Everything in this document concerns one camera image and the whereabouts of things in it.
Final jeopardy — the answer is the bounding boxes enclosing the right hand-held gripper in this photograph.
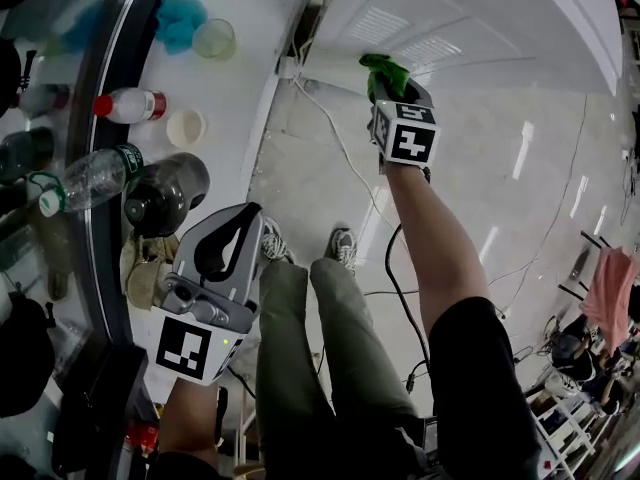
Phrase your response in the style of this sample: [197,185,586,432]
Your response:
[369,79,443,175]

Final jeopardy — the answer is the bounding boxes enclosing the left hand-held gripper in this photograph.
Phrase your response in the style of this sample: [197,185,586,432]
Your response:
[146,201,266,387]

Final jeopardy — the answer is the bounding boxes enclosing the green wiping cloth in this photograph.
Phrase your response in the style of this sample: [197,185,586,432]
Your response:
[359,53,412,105]

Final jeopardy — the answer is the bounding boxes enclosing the person's left forearm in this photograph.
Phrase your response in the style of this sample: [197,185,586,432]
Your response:
[158,379,222,463]

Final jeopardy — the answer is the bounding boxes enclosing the person's right forearm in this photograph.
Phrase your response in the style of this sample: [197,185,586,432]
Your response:
[383,159,492,340]

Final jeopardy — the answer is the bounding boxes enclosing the person's left shoe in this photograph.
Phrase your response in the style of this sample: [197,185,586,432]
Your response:
[259,216,297,265]

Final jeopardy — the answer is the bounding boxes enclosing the person's shoe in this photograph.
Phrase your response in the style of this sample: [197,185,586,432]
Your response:
[324,226,359,275]
[259,216,297,265]

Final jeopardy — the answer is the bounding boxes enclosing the beige cloth bag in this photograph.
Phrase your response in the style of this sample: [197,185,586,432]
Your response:
[119,232,182,310]

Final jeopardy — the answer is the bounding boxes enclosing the dark smoked jug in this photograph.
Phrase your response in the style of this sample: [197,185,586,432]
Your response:
[124,151,212,240]

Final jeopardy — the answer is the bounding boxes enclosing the white power plug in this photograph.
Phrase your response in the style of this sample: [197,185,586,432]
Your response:
[276,56,304,80]

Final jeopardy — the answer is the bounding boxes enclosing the person's right shoe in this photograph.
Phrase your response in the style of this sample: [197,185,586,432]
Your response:
[324,226,359,275]

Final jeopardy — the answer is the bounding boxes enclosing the small cream cup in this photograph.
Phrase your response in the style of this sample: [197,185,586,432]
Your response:
[165,108,208,149]

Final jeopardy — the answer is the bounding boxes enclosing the person's olive trousers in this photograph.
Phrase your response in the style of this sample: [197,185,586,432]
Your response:
[253,256,422,480]

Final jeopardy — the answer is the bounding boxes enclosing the clear bottle with green label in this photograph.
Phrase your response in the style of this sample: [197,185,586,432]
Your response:
[38,142,147,218]

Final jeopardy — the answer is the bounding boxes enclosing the white bottle with red cap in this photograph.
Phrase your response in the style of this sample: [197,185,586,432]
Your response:
[92,87,169,126]

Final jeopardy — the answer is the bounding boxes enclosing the pale clear cup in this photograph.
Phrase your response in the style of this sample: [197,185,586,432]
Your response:
[191,17,237,61]

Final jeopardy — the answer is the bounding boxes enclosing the black case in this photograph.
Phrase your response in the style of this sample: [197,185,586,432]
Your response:
[51,341,150,475]

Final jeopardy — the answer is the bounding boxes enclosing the red packet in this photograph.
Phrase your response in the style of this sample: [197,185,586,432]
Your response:
[126,419,162,455]

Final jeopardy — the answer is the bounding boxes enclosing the group of black caps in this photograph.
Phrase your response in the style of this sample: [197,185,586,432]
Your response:
[0,0,58,420]

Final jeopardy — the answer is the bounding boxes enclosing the blue mesh sponge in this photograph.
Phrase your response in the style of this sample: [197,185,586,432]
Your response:
[155,0,209,55]

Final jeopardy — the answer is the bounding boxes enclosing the black drying rack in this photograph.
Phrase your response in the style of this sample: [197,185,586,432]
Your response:
[556,229,640,315]

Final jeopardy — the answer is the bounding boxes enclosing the pink cloth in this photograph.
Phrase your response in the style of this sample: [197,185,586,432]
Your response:
[579,246,639,355]

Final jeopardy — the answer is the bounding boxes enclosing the person's dark shirt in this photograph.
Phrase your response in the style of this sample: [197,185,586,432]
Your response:
[153,294,545,480]

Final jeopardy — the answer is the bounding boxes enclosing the white shelf unit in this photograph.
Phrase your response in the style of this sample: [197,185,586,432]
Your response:
[523,381,612,480]

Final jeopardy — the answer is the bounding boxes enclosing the white power cable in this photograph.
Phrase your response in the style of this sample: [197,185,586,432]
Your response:
[291,76,402,230]

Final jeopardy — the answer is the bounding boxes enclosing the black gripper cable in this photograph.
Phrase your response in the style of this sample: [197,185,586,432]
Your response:
[226,364,258,400]
[384,222,434,395]

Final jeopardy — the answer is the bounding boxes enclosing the metal partition frame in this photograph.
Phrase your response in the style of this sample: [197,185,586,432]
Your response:
[63,0,187,350]

